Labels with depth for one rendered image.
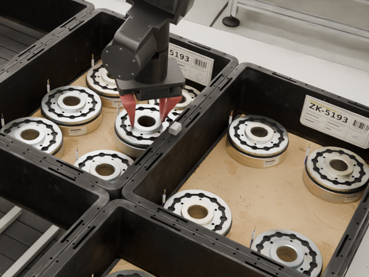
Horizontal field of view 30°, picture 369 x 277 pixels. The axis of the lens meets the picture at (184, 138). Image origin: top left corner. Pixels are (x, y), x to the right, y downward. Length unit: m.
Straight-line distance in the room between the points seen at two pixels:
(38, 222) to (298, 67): 0.83
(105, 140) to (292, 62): 0.64
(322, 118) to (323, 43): 1.97
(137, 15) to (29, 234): 0.35
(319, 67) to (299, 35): 1.51
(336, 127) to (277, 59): 0.50
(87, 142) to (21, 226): 0.21
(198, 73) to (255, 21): 1.98
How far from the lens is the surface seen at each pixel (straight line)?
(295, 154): 1.19
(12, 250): 1.00
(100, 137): 1.17
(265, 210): 1.07
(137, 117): 1.12
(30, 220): 1.04
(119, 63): 0.94
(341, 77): 1.64
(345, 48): 3.14
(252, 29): 3.14
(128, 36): 0.92
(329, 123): 1.19
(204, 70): 1.24
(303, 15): 3.04
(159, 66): 1.02
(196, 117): 1.08
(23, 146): 1.00
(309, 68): 1.65
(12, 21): 1.47
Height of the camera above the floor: 1.58
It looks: 40 degrees down
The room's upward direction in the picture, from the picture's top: 7 degrees clockwise
